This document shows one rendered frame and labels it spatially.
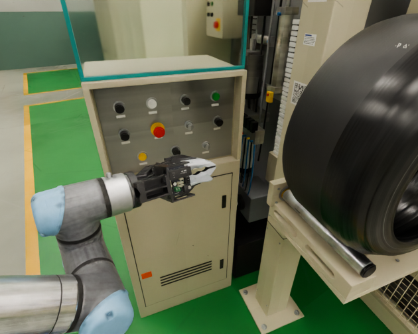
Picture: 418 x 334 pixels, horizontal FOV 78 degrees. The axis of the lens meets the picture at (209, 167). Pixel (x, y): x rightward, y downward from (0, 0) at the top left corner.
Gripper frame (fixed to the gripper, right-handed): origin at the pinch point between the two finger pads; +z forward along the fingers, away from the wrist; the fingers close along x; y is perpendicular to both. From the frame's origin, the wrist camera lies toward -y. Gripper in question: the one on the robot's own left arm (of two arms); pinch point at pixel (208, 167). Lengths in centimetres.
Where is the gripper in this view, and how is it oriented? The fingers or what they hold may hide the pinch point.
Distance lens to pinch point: 61.4
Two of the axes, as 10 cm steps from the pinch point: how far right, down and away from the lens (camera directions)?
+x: -1.6, -9.7, -1.7
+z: 8.3, -2.2, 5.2
